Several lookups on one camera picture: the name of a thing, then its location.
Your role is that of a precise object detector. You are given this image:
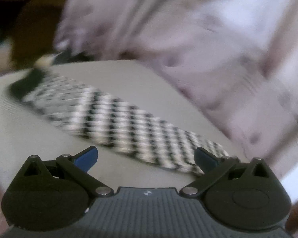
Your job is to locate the black white knitted garment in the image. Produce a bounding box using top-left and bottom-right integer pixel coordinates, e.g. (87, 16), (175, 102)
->
(9, 69), (227, 175)

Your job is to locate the beige textured seat cushion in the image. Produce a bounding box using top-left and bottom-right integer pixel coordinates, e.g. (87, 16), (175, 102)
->
(0, 59), (252, 238)

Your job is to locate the floral pink curtain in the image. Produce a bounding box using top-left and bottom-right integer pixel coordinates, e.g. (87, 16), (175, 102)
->
(54, 0), (298, 177)

